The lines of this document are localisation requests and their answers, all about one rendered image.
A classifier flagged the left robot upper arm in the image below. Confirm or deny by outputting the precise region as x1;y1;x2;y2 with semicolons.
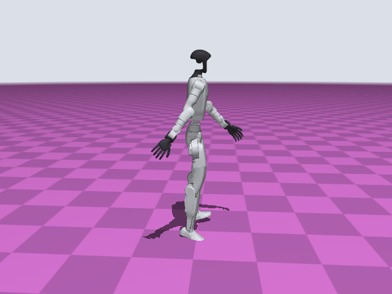
205;101;213;111

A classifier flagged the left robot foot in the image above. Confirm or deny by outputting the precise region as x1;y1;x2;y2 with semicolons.
195;211;211;220

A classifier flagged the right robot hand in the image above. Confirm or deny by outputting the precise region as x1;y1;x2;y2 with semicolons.
151;131;176;160

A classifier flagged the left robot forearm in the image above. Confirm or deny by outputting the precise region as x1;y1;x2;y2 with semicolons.
208;106;228;128

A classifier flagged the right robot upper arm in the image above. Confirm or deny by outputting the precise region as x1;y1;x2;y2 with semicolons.
183;80;205;118

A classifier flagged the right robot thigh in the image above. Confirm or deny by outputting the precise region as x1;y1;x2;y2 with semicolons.
185;138;207;195

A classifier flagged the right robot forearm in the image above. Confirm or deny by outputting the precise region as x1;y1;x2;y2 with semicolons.
168;108;194;139

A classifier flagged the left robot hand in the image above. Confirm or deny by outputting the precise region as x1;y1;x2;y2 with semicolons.
224;120;243;142

